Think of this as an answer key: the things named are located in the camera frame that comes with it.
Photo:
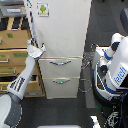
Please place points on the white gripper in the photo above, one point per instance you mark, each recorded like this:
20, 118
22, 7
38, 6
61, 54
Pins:
33, 51

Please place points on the white fridge door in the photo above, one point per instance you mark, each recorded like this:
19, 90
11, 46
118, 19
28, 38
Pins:
64, 31

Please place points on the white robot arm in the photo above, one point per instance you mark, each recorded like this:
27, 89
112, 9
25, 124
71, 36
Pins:
10, 108

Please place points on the upper fridge drawer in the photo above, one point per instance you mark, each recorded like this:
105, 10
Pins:
54, 68

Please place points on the fridge drawer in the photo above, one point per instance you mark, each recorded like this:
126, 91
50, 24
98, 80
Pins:
61, 88
54, 68

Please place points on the lower fridge drawer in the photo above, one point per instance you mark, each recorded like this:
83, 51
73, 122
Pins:
61, 88

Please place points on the wooden shelf rack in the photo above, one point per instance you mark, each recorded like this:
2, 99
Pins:
10, 73

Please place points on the white refrigerator body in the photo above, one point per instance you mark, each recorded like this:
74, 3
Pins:
60, 25

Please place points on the green android sticker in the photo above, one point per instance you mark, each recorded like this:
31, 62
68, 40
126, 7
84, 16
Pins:
42, 9

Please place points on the grey box on shelf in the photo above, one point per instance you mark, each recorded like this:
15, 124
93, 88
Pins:
13, 11

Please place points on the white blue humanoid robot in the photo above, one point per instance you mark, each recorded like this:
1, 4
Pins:
110, 70

